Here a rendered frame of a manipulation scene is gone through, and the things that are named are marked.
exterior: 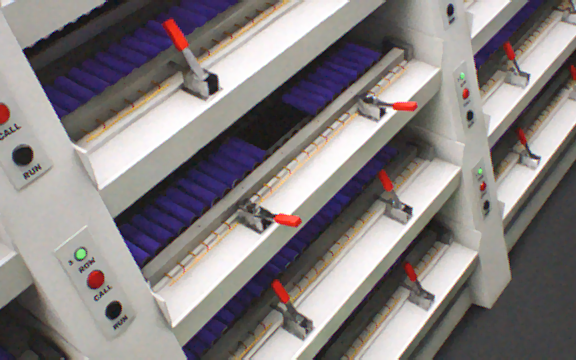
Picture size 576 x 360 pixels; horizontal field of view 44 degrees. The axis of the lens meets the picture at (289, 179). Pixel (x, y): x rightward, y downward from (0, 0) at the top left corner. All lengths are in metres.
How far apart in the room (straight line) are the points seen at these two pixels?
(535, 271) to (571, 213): 0.20
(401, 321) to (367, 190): 0.24
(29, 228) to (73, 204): 0.05
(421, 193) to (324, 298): 0.27
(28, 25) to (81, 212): 0.18
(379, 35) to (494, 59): 0.35
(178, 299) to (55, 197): 0.22
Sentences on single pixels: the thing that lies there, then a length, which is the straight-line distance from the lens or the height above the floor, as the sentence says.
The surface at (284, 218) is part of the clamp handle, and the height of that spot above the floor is 0.57.
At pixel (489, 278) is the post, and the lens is 1.45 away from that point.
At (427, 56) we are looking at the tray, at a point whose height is 0.56.
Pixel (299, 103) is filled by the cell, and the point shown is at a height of 0.59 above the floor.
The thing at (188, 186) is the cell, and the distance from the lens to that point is 0.95.
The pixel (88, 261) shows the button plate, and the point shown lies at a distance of 0.73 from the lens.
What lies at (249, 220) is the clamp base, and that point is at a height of 0.56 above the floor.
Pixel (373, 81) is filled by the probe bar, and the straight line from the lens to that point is 1.10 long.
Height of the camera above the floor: 1.05
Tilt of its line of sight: 31 degrees down
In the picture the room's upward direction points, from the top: 20 degrees counter-clockwise
